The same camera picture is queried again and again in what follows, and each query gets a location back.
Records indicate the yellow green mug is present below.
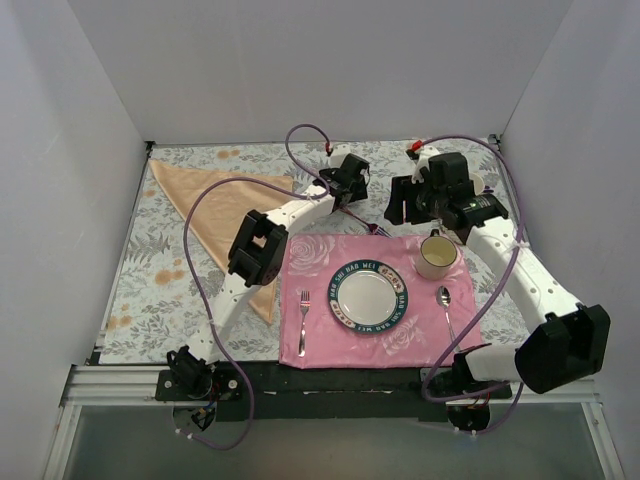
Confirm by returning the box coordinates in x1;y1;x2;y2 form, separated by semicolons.
469;173;485;195

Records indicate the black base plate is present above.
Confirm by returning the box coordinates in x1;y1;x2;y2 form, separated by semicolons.
154;357;514;421

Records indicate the silver fork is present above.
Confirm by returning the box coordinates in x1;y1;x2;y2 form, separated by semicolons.
298;290;310;357

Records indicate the peach satin napkin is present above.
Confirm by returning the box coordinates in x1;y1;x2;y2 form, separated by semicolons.
150;160;293;325

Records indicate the cream enamel mug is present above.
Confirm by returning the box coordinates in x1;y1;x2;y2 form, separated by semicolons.
414;229;458;281

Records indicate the floral tablecloth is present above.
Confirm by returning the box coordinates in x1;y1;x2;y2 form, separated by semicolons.
100;139;528;365

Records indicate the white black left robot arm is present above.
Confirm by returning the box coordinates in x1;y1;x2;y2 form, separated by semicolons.
167;151;369;400

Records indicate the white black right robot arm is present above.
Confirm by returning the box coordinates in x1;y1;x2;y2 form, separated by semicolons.
384;147;611;402

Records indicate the white plate teal rim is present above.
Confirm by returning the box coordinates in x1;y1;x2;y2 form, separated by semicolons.
327;259;409;335

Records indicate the silver spoon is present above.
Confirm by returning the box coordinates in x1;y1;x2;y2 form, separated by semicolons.
436;285;456;342

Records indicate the aluminium frame rail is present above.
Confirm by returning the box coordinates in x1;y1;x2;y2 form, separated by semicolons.
43;361;622;479

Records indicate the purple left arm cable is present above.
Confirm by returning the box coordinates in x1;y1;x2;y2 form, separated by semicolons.
183;124;371;451

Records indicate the pink rose placemat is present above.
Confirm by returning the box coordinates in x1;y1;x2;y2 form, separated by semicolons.
279;234;476;369

